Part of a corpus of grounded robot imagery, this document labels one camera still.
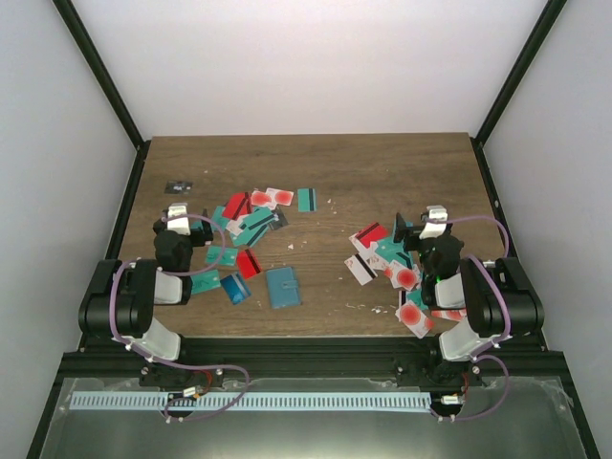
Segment teal VIP card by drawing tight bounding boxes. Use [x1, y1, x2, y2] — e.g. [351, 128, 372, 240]
[206, 246, 238, 267]

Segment white card black stripe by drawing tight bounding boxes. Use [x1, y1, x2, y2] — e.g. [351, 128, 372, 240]
[344, 253, 377, 286]

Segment light blue card holder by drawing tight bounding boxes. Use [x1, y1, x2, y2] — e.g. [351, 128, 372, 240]
[266, 267, 301, 309]

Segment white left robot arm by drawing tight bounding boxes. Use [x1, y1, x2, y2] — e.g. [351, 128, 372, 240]
[78, 203, 221, 386]

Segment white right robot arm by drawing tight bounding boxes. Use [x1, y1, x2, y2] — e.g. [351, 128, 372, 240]
[387, 206, 544, 385]

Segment small black card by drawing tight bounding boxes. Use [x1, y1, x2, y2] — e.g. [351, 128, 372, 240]
[164, 181, 193, 195]

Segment white card large red circle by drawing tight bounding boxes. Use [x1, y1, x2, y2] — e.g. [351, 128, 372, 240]
[396, 301, 434, 339]

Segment blue card left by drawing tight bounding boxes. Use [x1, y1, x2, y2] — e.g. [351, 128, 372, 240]
[220, 272, 251, 305]

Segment white card red circles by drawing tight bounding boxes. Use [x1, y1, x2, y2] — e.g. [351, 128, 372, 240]
[251, 187, 294, 209]

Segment teal card with black stripe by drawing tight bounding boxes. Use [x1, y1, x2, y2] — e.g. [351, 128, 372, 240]
[297, 187, 317, 212]

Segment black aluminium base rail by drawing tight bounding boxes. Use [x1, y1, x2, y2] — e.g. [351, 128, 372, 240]
[138, 336, 484, 389]

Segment light blue slotted cable duct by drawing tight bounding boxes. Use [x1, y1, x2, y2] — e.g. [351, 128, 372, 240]
[69, 391, 431, 413]

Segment black frame post left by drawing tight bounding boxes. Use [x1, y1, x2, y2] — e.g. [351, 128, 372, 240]
[51, 0, 146, 150]

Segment black frame post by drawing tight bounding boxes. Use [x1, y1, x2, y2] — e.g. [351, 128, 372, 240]
[472, 0, 570, 144]
[51, 0, 146, 150]

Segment black frame post right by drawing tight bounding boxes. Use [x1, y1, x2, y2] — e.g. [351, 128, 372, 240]
[472, 0, 570, 144]

